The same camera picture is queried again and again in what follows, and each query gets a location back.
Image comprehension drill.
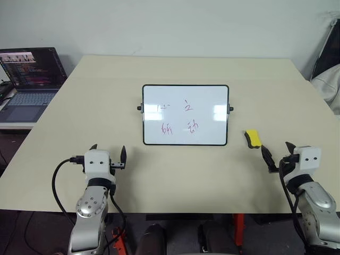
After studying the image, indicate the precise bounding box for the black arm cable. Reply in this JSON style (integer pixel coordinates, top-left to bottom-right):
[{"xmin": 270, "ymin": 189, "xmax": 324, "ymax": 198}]
[
  {"xmin": 278, "ymin": 158, "xmax": 309, "ymax": 244},
  {"xmin": 51, "ymin": 155, "xmax": 127, "ymax": 247}
]

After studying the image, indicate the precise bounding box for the yellow and black eraser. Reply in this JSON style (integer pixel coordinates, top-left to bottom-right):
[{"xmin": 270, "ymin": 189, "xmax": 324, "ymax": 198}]
[{"xmin": 242, "ymin": 129, "xmax": 262, "ymax": 149}]

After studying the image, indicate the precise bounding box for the orange table frame leg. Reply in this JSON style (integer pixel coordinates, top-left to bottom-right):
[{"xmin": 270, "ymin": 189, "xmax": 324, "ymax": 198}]
[
  {"xmin": 232, "ymin": 213, "xmax": 245, "ymax": 247},
  {"xmin": 110, "ymin": 227, "xmax": 126, "ymax": 255}
]

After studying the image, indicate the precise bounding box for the small black-framed whiteboard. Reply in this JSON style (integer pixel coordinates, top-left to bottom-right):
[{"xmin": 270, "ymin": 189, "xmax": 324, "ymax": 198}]
[{"xmin": 136, "ymin": 84, "xmax": 235, "ymax": 146}]

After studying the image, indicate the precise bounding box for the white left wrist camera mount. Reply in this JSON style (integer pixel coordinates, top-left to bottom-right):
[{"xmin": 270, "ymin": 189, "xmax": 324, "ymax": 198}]
[{"xmin": 83, "ymin": 149, "xmax": 117, "ymax": 184}]

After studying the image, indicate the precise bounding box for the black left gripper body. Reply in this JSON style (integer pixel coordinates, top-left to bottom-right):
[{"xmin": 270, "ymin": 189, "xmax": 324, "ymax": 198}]
[{"xmin": 109, "ymin": 158, "xmax": 126, "ymax": 176}]

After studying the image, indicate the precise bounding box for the thin black floor cable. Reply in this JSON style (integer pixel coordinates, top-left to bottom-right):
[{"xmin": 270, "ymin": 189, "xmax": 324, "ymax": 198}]
[{"xmin": 23, "ymin": 211, "xmax": 70, "ymax": 255}]

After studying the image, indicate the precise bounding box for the white side desk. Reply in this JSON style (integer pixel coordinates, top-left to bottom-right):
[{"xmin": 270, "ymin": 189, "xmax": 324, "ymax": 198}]
[{"xmin": 0, "ymin": 121, "xmax": 36, "ymax": 131}]

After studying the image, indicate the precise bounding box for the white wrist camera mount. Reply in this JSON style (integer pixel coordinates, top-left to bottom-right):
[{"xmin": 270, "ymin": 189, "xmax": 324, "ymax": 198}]
[
  {"xmin": 293, "ymin": 145, "xmax": 322, "ymax": 179},
  {"xmin": 83, "ymin": 149, "xmax": 117, "ymax": 184}
]

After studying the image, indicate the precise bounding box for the white cloth bundle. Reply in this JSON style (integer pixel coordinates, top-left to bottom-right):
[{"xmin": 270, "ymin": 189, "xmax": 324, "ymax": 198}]
[{"xmin": 310, "ymin": 64, "xmax": 340, "ymax": 115}]

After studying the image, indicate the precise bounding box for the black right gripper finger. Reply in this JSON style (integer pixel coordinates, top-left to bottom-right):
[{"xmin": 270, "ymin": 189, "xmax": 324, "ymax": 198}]
[
  {"xmin": 285, "ymin": 141, "xmax": 296, "ymax": 157},
  {"xmin": 260, "ymin": 144, "xmax": 277, "ymax": 171}
]

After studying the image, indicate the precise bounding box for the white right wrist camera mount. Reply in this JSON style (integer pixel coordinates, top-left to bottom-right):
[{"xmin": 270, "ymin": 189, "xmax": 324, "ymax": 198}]
[{"xmin": 293, "ymin": 145, "xmax": 322, "ymax": 179}]

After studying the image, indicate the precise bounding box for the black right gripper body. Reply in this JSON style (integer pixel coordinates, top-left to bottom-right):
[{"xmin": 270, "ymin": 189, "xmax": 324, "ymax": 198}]
[{"xmin": 268, "ymin": 154, "xmax": 298, "ymax": 174}]

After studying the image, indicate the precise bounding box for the dark rounded shape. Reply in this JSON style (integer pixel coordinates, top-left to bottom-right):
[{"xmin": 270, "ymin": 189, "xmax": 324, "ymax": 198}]
[{"xmin": 139, "ymin": 224, "xmax": 167, "ymax": 255}]

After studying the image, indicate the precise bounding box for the open grey laptop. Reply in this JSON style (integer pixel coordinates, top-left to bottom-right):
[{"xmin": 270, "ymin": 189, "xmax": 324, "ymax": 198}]
[{"xmin": 0, "ymin": 47, "xmax": 68, "ymax": 123}]

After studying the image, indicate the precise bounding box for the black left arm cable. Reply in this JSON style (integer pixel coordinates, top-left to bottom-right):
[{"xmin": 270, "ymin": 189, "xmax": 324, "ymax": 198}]
[{"xmin": 51, "ymin": 155, "xmax": 127, "ymax": 247}]

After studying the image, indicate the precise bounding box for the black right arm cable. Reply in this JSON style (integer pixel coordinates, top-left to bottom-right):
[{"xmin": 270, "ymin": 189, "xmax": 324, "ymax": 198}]
[{"xmin": 278, "ymin": 158, "xmax": 309, "ymax": 244}]

